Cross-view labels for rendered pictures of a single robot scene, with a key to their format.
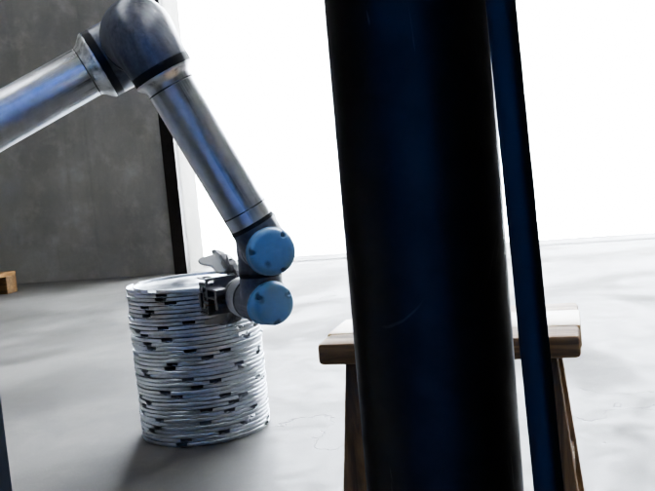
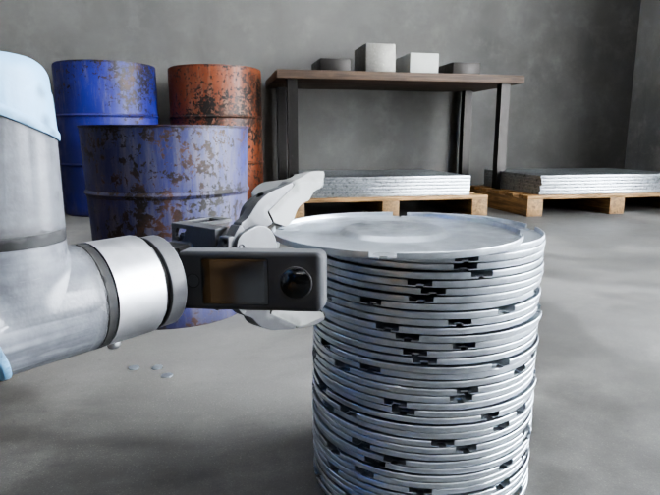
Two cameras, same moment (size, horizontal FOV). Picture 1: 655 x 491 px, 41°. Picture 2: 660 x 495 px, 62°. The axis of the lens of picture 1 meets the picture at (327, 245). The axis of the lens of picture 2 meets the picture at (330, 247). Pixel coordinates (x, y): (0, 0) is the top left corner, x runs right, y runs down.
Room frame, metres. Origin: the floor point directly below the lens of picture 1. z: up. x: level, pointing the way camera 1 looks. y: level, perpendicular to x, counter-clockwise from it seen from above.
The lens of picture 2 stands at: (1.56, -0.27, 0.45)
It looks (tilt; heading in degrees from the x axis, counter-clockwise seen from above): 11 degrees down; 64
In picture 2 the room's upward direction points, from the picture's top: straight up
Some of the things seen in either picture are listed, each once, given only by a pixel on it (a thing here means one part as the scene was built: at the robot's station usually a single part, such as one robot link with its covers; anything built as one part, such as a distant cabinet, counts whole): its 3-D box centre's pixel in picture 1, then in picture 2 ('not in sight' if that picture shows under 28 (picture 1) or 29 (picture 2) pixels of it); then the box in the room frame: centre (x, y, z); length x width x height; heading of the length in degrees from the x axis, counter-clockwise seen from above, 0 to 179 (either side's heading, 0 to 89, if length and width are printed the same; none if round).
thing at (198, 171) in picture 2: not in sight; (171, 219); (1.81, 1.22, 0.24); 0.42 x 0.42 x 0.48
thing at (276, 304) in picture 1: (263, 299); (5, 309); (1.52, 0.12, 0.34); 0.11 x 0.08 x 0.09; 25
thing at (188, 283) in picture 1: (201, 281); (394, 231); (1.91, 0.28, 0.34); 0.29 x 0.29 x 0.01
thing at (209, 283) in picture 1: (228, 294); (201, 267); (1.66, 0.19, 0.34); 0.12 x 0.09 x 0.08; 25
